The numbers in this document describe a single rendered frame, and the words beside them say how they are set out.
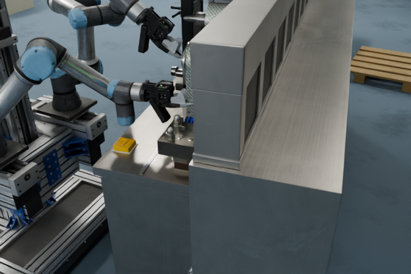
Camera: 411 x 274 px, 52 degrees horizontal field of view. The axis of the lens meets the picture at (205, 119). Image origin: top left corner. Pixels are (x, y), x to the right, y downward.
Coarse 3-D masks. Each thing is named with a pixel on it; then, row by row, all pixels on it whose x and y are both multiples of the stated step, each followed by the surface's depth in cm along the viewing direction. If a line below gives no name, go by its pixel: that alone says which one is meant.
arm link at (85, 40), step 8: (80, 0) 191; (88, 0) 193; (96, 0) 195; (80, 32) 204; (88, 32) 205; (80, 40) 207; (88, 40) 208; (80, 48) 211; (88, 48) 211; (80, 56) 214; (88, 56) 214; (96, 56) 219; (88, 64) 215; (96, 64) 218
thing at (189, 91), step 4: (188, 80) 161; (188, 84) 162; (188, 88) 163; (188, 92) 164; (192, 92) 163; (188, 96) 164; (192, 96) 164; (188, 100) 165; (192, 100) 165; (188, 108) 167; (192, 108) 166; (192, 112) 167; (188, 116) 169; (192, 116) 168
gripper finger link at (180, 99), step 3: (180, 93) 163; (177, 96) 164; (180, 96) 163; (183, 96) 163; (171, 99) 165; (174, 99) 165; (177, 99) 164; (180, 99) 164; (183, 99) 163; (171, 102) 165; (174, 102) 165; (177, 102) 165; (180, 102) 164; (183, 102) 164; (186, 102) 164; (189, 102) 165; (192, 102) 165; (180, 105) 164; (183, 105) 164; (186, 105) 164; (189, 105) 164
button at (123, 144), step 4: (120, 140) 174; (124, 140) 174; (128, 140) 174; (132, 140) 174; (116, 144) 172; (120, 144) 172; (124, 144) 172; (128, 144) 172; (132, 144) 172; (116, 148) 171; (120, 148) 170; (124, 148) 170; (128, 148) 170; (132, 148) 173; (128, 152) 170
